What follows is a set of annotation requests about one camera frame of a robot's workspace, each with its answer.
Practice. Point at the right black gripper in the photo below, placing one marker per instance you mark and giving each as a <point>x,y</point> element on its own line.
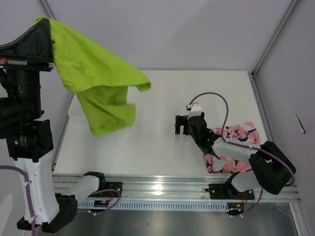
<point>181,121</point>

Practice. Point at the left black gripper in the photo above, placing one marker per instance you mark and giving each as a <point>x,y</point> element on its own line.
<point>35,44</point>

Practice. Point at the pink shark print shorts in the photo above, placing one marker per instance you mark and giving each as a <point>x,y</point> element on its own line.
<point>245,133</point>

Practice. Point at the lime green shorts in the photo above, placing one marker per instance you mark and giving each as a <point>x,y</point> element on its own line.
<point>99,78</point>

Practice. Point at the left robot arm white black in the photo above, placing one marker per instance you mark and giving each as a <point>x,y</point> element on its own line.
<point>29,139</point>

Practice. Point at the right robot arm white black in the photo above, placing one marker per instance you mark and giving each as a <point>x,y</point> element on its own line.
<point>270,169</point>

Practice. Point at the white plastic basket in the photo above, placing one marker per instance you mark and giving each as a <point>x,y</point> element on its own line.
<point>75,109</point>

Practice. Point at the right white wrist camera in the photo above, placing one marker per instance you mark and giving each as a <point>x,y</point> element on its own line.
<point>194,109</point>

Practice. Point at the left aluminium frame post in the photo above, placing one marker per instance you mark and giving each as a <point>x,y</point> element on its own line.
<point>46,8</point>

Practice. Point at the aluminium frame post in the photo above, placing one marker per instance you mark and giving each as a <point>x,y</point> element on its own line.
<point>46,8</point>
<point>285,19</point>

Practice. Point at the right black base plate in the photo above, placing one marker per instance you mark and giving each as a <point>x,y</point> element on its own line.
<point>219,191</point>

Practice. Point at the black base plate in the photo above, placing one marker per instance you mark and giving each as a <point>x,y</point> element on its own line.
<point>110,186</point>
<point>219,191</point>

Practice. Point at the aluminium mounting rail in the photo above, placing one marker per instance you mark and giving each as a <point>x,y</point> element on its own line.
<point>171,188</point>

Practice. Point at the right aluminium frame post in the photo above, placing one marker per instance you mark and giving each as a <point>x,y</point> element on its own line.
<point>285,19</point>

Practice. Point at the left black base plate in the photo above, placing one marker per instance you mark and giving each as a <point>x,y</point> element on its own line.
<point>110,186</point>

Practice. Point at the white slotted cable duct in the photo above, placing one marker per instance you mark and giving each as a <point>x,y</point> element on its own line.
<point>154,205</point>

